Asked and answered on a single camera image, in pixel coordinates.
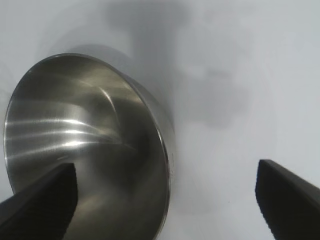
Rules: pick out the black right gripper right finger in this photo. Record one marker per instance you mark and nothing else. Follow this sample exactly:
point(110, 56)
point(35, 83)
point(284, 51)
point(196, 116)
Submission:
point(290, 202)

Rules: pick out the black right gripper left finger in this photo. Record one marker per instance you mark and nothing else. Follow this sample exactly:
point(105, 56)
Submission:
point(37, 210)

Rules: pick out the stainless steel bowl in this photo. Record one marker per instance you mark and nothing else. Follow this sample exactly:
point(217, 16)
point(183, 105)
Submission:
point(75, 120)

